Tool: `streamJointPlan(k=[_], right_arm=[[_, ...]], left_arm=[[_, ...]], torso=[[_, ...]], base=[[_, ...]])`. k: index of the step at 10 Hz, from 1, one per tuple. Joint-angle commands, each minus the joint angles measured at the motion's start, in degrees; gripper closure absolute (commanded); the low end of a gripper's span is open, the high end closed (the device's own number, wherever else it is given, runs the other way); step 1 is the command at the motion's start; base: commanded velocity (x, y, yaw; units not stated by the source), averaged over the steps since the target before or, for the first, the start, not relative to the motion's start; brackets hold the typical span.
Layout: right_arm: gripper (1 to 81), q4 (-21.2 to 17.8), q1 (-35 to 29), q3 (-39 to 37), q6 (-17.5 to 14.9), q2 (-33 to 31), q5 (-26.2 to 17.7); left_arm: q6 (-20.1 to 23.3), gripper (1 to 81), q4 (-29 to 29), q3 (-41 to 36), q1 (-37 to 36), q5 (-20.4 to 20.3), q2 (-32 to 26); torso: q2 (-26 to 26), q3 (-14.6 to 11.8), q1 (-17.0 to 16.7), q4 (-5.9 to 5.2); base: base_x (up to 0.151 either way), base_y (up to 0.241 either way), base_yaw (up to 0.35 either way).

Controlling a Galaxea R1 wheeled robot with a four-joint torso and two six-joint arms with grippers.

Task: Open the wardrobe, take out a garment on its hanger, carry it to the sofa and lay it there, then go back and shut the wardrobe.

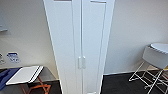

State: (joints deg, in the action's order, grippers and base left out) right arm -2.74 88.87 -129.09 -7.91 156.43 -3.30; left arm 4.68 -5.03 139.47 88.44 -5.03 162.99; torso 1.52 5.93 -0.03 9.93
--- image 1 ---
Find white wardrobe door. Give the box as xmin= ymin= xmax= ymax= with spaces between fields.
xmin=43 ymin=0 xmax=83 ymax=94
xmin=81 ymin=0 xmax=110 ymax=94

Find white door handle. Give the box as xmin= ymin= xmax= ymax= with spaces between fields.
xmin=82 ymin=56 xmax=87 ymax=70
xmin=77 ymin=56 xmax=82 ymax=70

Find white wardrobe carcass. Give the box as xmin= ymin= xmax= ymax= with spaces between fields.
xmin=42 ymin=0 xmax=116 ymax=94

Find white folding table orange legs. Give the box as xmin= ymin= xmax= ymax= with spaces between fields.
xmin=5 ymin=65 xmax=53 ymax=94

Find white round wire-leg stand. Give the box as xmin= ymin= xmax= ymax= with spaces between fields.
xmin=128 ymin=42 xmax=168 ymax=94

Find blue white wall sticker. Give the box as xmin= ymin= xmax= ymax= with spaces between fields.
xmin=6 ymin=52 xmax=22 ymax=64

